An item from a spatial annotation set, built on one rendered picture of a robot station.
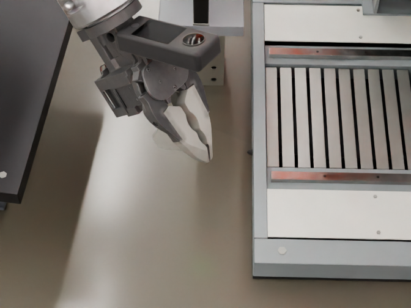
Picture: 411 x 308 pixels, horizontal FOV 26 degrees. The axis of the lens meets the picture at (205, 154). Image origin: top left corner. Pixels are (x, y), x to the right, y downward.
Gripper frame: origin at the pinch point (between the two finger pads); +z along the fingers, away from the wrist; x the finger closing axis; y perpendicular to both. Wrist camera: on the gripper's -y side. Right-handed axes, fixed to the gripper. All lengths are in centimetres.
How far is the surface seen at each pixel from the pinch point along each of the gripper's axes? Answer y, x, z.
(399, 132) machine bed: 43, -90, 50
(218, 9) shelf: 46, -61, 0
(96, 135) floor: 96, -55, 18
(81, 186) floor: 94, -42, 24
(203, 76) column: 81, -81, 20
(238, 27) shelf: 42, -60, 4
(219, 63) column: 74, -82, 18
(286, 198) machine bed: 55, -60, 45
